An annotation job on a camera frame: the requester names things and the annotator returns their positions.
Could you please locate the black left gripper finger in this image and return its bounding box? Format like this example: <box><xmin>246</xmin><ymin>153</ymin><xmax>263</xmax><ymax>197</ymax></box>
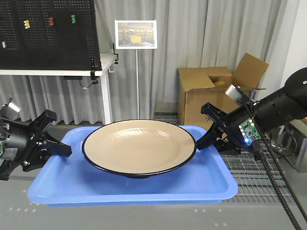
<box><xmin>45</xmin><ymin>132</ymin><xmax>72</xmax><ymax>157</ymax></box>
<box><xmin>30</xmin><ymin>109</ymin><xmax>57</xmax><ymax>134</ymax></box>

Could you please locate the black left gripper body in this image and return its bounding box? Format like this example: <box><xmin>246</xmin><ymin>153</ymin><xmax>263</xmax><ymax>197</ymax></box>
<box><xmin>0</xmin><ymin>117</ymin><xmax>50</xmax><ymax>180</ymax></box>

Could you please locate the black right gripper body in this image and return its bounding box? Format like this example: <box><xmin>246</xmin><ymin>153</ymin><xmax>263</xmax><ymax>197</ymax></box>
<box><xmin>201</xmin><ymin>103</ymin><xmax>261</xmax><ymax>160</ymax></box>

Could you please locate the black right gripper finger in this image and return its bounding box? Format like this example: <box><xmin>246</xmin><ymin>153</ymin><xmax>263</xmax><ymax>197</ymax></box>
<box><xmin>196</xmin><ymin>123</ymin><xmax>216</xmax><ymax>150</ymax></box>

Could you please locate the blue plastic tray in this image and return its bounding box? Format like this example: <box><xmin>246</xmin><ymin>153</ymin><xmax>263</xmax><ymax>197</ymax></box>
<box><xmin>28</xmin><ymin>126</ymin><xmax>238</xmax><ymax>207</ymax></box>

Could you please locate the beige plate with black rim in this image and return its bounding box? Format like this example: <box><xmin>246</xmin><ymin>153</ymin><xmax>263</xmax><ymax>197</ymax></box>
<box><xmin>82</xmin><ymin>119</ymin><xmax>196</xmax><ymax>178</ymax></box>

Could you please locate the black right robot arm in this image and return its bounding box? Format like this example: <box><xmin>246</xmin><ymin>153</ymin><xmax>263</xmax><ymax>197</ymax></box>
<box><xmin>196</xmin><ymin>68</ymin><xmax>307</xmax><ymax>160</ymax></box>

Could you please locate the green circuit board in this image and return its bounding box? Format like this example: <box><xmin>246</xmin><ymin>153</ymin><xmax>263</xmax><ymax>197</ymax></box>
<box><xmin>238</xmin><ymin>119</ymin><xmax>261</xmax><ymax>146</ymax></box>

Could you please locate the brown cardboard box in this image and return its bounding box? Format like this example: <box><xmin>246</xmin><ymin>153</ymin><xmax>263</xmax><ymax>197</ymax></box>
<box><xmin>177</xmin><ymin>53</ymin><xmax>269</xmax><ymax>130</ymax></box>

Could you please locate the black pegboard panel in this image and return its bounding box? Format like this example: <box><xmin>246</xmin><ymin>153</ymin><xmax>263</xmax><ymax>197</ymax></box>
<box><xmin>0</xmin><ymin>0</ymin><xmax>102</xmax><ymax>71</ymax></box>

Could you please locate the white desk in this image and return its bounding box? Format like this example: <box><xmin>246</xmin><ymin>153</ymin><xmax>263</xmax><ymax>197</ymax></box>
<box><xmin>0</xmin><ymin>54</ymin><xmax>116</xmax><ymax>124</ymax></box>

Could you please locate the picture sign on stand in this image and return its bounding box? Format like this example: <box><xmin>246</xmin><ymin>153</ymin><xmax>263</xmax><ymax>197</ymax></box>
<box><xmin>114</xmin><ymin>20</ymin><xmax>158</xmax><ymax>118</ymax></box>

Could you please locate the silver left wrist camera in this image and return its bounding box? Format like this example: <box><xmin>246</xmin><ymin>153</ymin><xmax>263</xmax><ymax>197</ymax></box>
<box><xmin>0</xmin><ymin>98</ymin><xmax>21</xmax><ymax>120</ymax></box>

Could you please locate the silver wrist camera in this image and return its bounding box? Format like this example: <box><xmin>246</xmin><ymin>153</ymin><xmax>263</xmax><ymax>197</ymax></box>
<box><xmin>225</xmin><ymin>84</ymin><xmax>246</xmax><ymax>101</ymax></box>
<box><xmin>0</xmin><ymin>98</ymin><xmax>21</xmax><ymax>120</ymax></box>

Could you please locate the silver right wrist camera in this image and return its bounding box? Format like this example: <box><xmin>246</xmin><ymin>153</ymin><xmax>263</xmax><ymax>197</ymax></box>
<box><xmin>225</xmin><ymin>84</ymin><xmax>246</xmax><ymax>101</ymax></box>

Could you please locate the black braided cable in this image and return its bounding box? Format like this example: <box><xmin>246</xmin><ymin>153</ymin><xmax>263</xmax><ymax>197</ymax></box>
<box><xmin>254</xmin><ymin>138</ymin><xmax>305</xmax><ymax>230</ymax></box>

